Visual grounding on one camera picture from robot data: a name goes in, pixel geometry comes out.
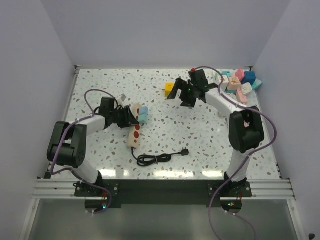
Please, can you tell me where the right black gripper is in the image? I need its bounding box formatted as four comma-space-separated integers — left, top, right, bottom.
166, 78, 197, 109

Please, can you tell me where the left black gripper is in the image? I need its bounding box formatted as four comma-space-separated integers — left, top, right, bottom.
110, 105, 139, 128

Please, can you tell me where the beige red power strip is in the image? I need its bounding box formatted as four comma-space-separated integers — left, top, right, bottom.
127, 103, 142, 149

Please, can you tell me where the teal cube plug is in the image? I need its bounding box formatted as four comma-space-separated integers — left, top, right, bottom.
138, 113, 148, 125

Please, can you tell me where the yellow cube plug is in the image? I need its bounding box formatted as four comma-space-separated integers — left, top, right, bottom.
164, 82, 175, 98

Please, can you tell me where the light blue cube plug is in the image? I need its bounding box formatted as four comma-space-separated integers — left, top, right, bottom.
139, 106, 149, 115

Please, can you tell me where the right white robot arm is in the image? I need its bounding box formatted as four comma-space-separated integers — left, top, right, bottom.
167, 78, 265, 197

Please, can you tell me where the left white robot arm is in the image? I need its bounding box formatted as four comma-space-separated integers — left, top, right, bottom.
47, 97, 141, 196

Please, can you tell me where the white green cube adapter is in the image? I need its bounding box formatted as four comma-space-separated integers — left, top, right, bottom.
210, 71, 222, 85

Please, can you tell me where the white cartoon cube adapter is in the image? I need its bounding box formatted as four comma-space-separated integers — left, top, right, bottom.
215, 74, 229, 92

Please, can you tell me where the peach starfish cube adapter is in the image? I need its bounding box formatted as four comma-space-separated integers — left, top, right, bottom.
226, 76, 242, 92

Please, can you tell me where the white pink power strip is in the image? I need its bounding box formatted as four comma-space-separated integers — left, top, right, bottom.
235, 82, 253, 105

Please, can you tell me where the pink cube adapter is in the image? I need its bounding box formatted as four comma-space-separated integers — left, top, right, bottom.
235, 68, 245, 82

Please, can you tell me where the dark blue cube adapter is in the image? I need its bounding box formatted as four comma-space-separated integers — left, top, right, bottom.
241, 71, 257, 86

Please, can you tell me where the teal flat power strip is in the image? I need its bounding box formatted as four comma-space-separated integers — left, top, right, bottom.
251, 79, 263, 91

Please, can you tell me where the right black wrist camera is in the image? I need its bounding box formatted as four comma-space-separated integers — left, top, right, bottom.
188, 68, 209, 88

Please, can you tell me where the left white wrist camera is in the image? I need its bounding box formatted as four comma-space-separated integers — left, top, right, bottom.
117, 93, 127, 106

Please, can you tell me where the white coiled cable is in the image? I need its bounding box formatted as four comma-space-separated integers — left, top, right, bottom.
218, 94, 238, 118

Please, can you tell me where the aluminium front rail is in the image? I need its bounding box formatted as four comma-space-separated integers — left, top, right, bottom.
31, 179, 295, 200

